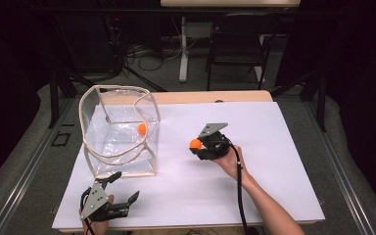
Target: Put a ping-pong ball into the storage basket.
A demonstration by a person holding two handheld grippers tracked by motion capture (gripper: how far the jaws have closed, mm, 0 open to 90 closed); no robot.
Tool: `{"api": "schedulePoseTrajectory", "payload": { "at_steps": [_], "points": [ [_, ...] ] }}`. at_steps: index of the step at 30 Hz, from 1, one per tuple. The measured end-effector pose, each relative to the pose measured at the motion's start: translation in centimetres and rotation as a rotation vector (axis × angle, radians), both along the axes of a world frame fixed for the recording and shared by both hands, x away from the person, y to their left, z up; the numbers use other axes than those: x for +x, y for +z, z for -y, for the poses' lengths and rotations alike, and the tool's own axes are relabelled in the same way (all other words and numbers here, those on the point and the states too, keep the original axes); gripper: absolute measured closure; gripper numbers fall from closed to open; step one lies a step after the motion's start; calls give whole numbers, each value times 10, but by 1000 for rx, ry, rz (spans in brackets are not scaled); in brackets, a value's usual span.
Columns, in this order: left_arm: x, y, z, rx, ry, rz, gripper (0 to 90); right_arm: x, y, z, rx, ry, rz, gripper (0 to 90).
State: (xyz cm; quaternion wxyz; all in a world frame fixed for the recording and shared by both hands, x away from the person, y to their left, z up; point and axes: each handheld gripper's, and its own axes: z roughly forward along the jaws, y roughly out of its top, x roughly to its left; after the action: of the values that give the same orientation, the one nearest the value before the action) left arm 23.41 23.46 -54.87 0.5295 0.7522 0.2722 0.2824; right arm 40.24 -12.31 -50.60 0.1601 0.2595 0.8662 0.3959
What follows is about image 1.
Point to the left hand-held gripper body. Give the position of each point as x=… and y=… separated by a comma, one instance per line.
x=95, y=199

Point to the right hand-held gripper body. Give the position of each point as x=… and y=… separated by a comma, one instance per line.
x=216, y=143

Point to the clear plastic bag beige trim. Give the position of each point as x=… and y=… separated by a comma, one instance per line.
x=120, y=143

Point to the orange ball with dark mark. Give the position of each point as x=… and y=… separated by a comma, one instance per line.
x=142, y=129

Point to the person's right hand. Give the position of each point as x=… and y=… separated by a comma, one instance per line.
x=231, y=164

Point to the person's left hand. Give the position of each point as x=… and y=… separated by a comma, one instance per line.
x=99, y=226

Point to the wooden table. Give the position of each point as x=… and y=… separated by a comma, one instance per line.
x=189, y=97

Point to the white board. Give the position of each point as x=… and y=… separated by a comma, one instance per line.
x=182, y=196

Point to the black square floor socket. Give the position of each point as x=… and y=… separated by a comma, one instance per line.
x=61, y=139

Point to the white desk leg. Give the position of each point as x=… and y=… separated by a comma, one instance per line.
x=183, y=55

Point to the black chair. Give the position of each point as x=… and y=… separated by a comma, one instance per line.
x=236, y=49

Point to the black metal stand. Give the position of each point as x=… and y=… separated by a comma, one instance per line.
x=54, y=98
x=319, y=98

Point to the light desk top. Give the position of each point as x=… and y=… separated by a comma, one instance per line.
x=228, y=3

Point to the metal floor rail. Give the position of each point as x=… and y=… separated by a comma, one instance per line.
x=29, y=169
x=339, y=169

